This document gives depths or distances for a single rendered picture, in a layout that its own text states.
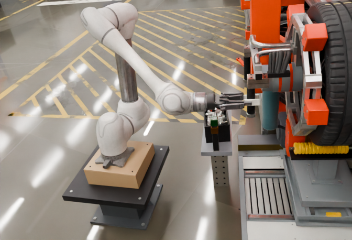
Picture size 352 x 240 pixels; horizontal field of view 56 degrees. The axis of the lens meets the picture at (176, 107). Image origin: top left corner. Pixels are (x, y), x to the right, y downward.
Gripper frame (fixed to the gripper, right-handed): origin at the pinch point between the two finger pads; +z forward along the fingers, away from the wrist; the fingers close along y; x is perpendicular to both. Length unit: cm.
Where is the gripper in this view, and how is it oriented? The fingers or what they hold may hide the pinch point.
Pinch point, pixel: (252, 99)
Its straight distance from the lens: 153.1
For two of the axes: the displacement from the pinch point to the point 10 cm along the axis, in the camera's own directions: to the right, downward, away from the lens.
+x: -1.2, -8.5, -5.1
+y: -1.3, 5.3, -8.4
